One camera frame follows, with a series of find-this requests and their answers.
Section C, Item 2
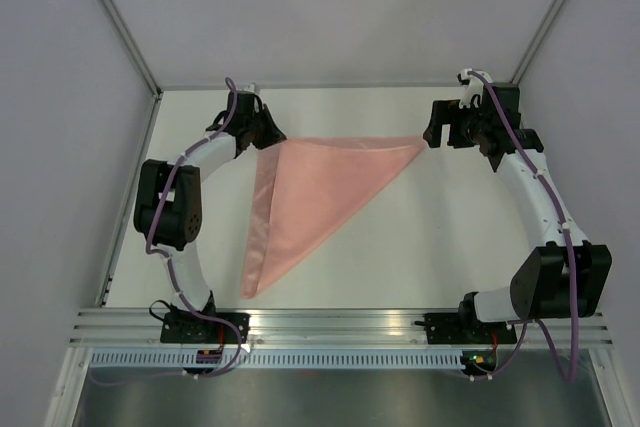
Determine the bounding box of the white slotted cable duct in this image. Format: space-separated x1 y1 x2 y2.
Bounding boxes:
90 348 463 370

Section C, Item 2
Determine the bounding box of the pink cloth napkin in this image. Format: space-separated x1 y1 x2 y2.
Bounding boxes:
240 136 425 299

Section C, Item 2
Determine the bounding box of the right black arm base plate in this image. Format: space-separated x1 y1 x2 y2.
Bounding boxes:
414 313 517 346

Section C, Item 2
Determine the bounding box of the aluminium frame post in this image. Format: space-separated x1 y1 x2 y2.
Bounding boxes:
69 0 162 96
510 0 569 85

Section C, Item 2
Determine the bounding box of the aluminium front rail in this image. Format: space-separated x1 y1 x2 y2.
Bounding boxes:
69 307 614 348

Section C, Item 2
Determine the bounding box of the right aluminium frame post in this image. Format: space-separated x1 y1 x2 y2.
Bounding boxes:
510 0 569 85

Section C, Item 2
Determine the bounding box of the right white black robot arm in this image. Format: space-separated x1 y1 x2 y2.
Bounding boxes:
423 80 612 342

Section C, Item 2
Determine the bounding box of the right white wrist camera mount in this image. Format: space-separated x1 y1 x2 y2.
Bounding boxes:
457 68 493 109

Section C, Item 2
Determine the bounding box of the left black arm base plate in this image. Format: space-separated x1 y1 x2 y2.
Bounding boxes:
160 310 250 345

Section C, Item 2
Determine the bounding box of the left aluminium frame post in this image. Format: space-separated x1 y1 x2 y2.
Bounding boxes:
69 0 162 96

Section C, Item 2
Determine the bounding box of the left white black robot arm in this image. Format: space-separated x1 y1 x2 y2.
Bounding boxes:
133 86 286 343

